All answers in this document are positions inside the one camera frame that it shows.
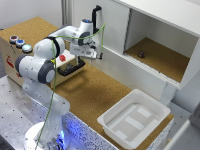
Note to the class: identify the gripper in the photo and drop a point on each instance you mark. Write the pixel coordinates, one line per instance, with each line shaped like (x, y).
(82, 50)

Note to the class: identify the purple block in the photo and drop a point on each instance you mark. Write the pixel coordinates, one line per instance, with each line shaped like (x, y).
(141, 54)

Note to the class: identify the white cabinet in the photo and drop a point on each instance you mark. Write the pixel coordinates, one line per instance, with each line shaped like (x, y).
(173, 20)

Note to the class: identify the green button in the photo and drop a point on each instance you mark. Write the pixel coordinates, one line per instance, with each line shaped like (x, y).
(26, 48)

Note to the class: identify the white sliding door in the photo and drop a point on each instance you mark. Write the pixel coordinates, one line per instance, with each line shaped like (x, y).
(113, 23)

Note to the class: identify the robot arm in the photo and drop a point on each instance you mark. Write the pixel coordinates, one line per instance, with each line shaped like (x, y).
(33, 66)

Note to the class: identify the wooden drawer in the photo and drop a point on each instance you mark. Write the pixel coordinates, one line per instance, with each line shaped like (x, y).
(69, 57)

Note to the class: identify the blue button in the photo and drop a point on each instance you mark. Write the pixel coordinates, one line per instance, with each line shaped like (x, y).
(20, 42)

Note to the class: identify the red button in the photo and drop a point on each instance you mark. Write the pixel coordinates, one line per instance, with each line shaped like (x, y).
(13, 39)

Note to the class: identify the white plastic box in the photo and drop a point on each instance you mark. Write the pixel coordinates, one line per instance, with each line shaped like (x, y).
(133, 120)

